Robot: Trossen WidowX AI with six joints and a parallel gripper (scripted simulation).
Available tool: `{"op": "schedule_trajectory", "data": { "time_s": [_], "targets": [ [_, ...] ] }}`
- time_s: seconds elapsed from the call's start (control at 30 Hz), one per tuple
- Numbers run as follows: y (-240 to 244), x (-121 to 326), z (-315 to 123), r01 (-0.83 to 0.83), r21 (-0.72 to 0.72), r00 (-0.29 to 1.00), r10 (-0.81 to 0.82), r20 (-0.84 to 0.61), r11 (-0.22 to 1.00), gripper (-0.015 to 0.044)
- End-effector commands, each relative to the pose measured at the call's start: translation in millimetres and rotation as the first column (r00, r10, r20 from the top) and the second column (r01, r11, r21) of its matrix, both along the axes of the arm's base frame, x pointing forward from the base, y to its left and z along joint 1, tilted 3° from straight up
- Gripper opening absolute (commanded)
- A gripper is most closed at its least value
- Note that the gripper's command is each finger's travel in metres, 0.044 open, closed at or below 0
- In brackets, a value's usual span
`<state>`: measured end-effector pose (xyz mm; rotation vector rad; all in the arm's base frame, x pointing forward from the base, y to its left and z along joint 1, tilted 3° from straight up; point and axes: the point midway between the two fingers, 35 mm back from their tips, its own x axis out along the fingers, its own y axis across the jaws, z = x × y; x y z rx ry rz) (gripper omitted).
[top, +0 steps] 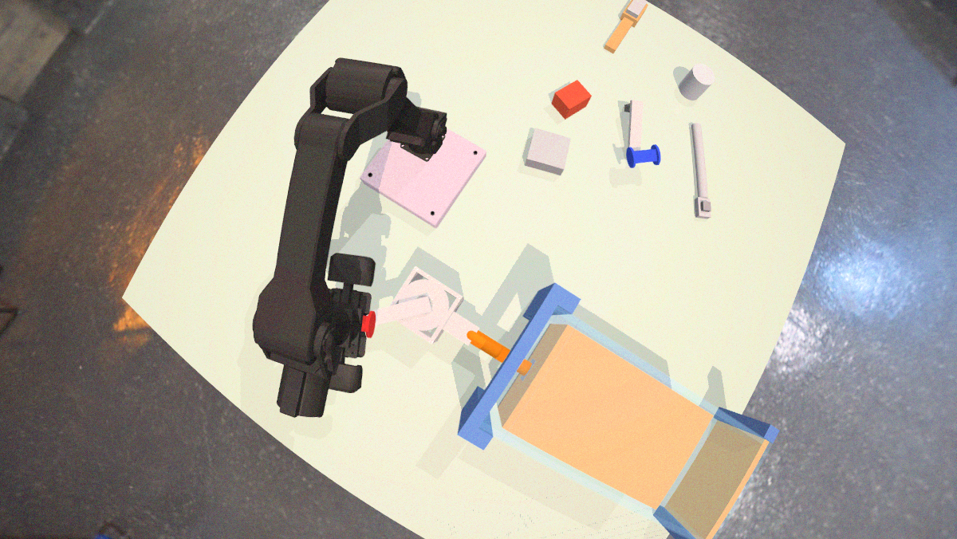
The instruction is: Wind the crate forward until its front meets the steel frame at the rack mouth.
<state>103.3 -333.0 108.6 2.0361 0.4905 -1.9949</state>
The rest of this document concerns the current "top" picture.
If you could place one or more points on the grey cylinder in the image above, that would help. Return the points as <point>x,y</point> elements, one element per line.
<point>696,82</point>

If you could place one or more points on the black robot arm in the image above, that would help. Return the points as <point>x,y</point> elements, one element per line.
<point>296,322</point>

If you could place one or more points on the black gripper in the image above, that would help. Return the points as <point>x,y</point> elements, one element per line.
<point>351,269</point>

